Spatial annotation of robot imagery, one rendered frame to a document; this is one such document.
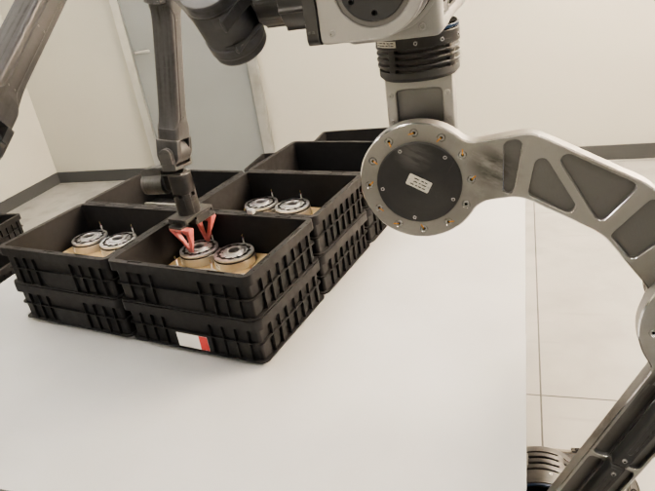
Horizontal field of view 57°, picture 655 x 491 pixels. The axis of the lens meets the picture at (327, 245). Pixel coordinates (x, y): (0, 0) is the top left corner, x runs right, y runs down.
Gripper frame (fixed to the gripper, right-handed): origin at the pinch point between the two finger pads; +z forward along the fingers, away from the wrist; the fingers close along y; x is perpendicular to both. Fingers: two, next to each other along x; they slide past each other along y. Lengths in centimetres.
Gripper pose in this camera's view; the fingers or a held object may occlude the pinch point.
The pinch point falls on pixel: (199, 244)
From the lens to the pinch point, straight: 159.2
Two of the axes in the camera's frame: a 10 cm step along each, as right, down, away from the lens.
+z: 1.6, 8.8, 4.4
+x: 8.4, 1.1, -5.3
